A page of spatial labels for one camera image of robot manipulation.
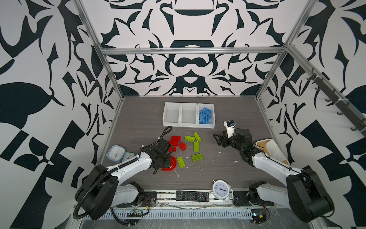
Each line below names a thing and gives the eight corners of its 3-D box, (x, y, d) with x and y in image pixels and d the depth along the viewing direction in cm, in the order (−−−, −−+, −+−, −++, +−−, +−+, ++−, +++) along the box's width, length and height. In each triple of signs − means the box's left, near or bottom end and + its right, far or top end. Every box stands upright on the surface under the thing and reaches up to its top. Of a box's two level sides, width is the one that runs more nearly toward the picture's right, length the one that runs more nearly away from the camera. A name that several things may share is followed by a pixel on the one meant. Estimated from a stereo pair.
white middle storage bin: (180, 129, 104) (179, 122, 97) (180, 108, 116) (180, 102, 109) (198, 129, 104) (199, 122, 98) (196, 109, 116) (197, 102, 109)
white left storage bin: (163, 128, 104) (162, 121, 97) (165, 109, 115) (164, 102, 109) (180, 128, 104) (180, 121, 97) (181, 109, 115) (181, 102, 109)
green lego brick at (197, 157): (193, 161, 89) (193, 160, 87) (191, 157, 91) (191, 155, 89) (203, 159, 90) (203, 157, 88) (201, 154, 92) (202, 153, 90)
